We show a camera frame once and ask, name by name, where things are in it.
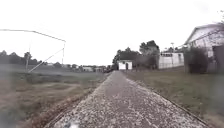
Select small white building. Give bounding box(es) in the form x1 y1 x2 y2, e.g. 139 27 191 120
118 59 133 71

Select row of low buildings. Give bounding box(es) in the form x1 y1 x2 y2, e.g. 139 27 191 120
46 62 107 73

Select dark tree clump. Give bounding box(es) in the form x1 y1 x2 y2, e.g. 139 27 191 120
111 39 161 71

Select grey gravel path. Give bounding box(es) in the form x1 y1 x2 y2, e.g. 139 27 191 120
46 70 211 128

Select pole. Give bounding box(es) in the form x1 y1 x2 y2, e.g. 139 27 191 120
61 40 67 68

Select grass verge with weeds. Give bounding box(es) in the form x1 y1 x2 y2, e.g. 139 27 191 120
121 66 224 128

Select robot's own part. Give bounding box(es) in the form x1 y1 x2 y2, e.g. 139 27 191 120
69 122 80 128

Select grass field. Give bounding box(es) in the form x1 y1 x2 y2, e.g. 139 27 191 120
0 64 111 128

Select dark bush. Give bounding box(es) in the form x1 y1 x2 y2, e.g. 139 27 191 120
183 47 210 75

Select distant tree line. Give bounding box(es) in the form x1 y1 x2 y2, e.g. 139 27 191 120
0 50 48 66

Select large white building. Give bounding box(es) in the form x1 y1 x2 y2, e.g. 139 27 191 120
183 23 224 73

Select white wall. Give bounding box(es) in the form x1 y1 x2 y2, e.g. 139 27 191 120
158 52 185 70

